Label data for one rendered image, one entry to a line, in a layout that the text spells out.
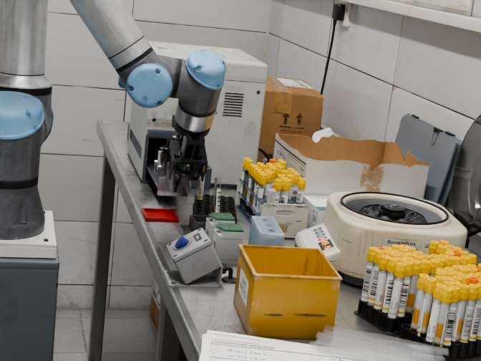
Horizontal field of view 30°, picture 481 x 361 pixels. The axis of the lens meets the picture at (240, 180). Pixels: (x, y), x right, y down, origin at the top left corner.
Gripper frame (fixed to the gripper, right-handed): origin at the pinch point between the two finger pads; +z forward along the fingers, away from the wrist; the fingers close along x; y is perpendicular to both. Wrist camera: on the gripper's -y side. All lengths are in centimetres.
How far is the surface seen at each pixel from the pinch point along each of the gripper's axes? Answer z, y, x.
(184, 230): -7.1, 19.4, -1.4
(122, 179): 15.8, -16.7, -8.5
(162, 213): 1.5, 6.9, -3.3
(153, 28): 59, -139, 16
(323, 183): -9.4, 6.7, 29.3
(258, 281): -36, 55, 1
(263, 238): -26.9, 38.3, 6.3
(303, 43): 34, -103, 59
